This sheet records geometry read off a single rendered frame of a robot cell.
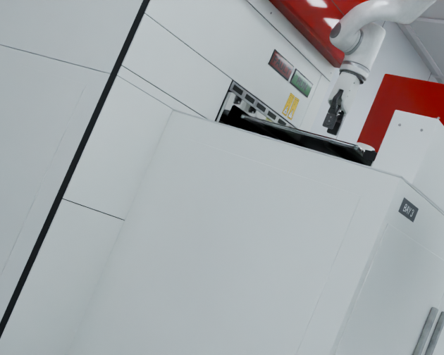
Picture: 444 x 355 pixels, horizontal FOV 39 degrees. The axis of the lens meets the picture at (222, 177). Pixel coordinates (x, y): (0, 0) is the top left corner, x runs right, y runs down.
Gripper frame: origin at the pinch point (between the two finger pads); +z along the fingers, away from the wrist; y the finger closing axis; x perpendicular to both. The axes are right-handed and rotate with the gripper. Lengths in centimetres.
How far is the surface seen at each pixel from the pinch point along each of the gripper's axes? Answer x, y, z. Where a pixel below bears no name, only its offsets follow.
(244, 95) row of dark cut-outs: -22.2, 15.0, 2.8
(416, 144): 30, 48, 9
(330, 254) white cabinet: 24, 53, 35
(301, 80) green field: -16.1, -6.3, -11.8
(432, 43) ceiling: -45, -363, -176
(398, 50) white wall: -69, -360, -161
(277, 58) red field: -20.4, 8.4, -12.0
